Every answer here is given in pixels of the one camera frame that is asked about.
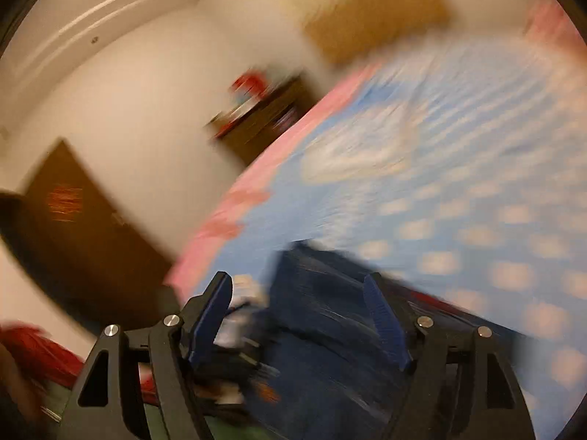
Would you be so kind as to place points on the red gift bag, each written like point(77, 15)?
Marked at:
point(250, 82)

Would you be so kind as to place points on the polka dot printed bedsheet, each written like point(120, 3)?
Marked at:
point(435, 169)

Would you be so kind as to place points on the beige floral window curtain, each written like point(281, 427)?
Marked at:
point(367, 9)

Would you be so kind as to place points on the red cloth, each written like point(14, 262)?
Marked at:
point(36, 353)

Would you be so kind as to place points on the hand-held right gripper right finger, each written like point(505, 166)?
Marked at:
point(387, 330)

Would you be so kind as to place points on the brown wooden door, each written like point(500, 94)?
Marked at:
point(82, 238)

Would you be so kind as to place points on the brown wooden desk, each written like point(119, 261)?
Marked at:
point(266, 119)

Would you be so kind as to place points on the dark blue jeans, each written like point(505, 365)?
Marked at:
point(330, 330)

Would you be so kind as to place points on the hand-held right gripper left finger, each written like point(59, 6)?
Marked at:
point(211, 321)

